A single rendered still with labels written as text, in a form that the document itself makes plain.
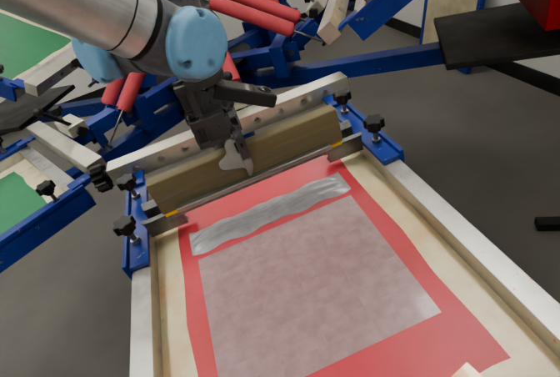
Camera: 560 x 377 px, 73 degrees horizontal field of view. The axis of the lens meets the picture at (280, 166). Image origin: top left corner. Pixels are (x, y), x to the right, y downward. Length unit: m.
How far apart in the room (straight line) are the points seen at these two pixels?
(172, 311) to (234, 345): 0.15
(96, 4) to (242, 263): 0.52
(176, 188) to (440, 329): 0.49
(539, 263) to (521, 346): 1.34
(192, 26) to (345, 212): 0.50
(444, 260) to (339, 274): 0.17
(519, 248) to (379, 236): 1.31
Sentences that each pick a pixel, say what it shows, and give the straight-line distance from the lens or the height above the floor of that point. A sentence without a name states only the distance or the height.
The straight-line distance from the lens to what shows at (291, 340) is 0.64.
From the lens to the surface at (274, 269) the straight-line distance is 0.72.
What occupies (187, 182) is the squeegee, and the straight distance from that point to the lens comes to 0.73.
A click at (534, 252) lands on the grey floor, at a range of 1.99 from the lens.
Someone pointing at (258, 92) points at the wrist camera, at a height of 1.23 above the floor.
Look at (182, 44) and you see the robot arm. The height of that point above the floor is 1.40.
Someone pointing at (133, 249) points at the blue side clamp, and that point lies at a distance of 0.84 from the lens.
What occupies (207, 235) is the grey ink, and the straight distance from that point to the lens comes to 0.84.
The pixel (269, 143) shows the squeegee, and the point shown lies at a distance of 0.72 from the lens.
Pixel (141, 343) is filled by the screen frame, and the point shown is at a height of 0.99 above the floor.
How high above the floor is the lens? 1.50
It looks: 36 degrees down
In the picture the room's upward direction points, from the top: 18 degrees counter-clockwise
